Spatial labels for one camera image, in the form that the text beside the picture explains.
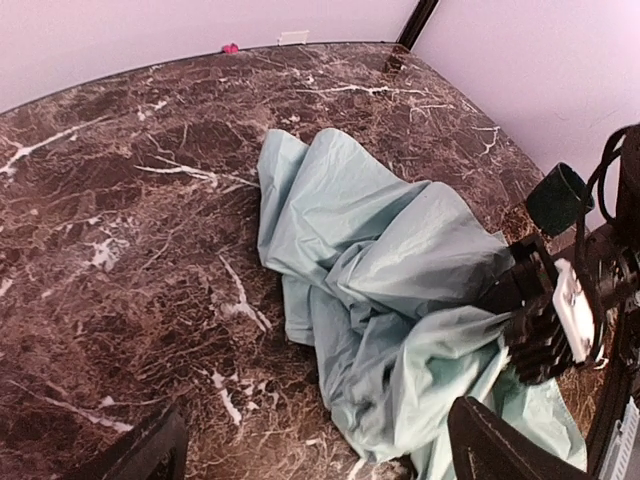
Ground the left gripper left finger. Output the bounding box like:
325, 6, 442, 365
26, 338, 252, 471
97, 406, 189, 479

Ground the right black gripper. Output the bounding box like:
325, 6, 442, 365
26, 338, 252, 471
479, 234, 574, 385

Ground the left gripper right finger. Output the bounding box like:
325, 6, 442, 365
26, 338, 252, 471
447, 397, 590, 480

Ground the mint green folding umbrella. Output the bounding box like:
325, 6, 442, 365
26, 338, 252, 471
257, 129, 587, 479

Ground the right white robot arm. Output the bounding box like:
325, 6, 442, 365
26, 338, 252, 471
476, 125, 639, 385

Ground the dark green ceramic cup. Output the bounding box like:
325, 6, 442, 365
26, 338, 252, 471
525, 162, 586, 237

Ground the white tape label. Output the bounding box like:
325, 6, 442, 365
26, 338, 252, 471
277, 30, 310, 46

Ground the small pink object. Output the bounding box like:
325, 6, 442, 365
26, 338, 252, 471
222, 43, 239, 54

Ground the black front table rail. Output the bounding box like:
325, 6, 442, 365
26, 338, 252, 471
586, 356, 633, 477

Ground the white slotted cable duct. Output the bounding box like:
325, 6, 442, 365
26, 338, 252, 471
598, 398, 640, 480

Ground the right black frame post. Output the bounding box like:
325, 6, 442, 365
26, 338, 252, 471
397, 0, 439, 50

